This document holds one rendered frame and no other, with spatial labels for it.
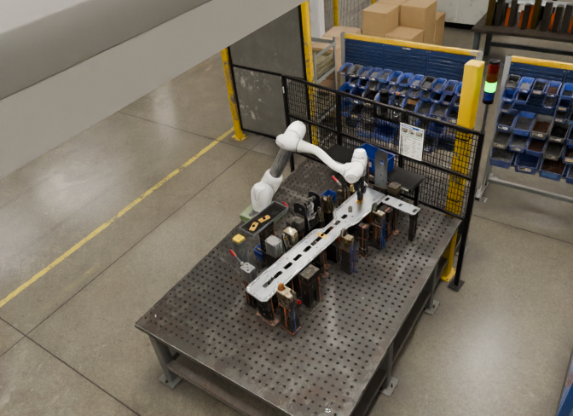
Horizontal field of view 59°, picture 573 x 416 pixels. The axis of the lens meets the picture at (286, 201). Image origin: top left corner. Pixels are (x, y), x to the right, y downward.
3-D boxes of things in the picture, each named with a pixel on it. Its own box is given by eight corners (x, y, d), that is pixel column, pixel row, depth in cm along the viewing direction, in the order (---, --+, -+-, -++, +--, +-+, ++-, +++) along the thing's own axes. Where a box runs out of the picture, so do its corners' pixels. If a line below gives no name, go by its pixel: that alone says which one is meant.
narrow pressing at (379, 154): (386, 188, 398) (387, 153, 377) (373, 183, 405) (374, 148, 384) (386, 188, 399) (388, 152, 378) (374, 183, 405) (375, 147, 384)
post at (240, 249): (247, 289, 369) (238, 245, 341) (240, 284, 373) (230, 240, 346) (254, 282, 373) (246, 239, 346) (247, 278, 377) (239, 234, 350)
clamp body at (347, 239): (350, 277, 368) (350, 243, 347) (337, 270, 375) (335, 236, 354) (357, 270, 373) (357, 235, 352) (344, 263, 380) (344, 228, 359)
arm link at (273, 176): (254, 191, 432) (264, 176, 448) (270, 200, 432) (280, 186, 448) (285, 126, 379) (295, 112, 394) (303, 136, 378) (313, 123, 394)
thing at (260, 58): (324, 158, 621) (315, -11, 498) (319, 164, 612) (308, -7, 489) (239, 134, 685) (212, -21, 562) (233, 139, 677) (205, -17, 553)
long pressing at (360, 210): (267, 305, 317) (266, 304, 316) (242, 289, 330) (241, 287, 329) (387, 196, 393) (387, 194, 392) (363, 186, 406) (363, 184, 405)
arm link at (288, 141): (296, 141, 368) (302, 132, 378) (273, 136, 373) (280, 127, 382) (295, 156, 377) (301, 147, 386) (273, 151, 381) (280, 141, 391)
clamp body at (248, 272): (255, 310, 352) (247, 274, 330) (244, 303, 358) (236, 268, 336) (264, 302, 357) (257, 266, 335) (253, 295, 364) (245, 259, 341)
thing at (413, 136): (422, 163, 397) (425, 129, 378) (397, 153, 410) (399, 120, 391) (423, 161, 398) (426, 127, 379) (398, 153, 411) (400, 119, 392)
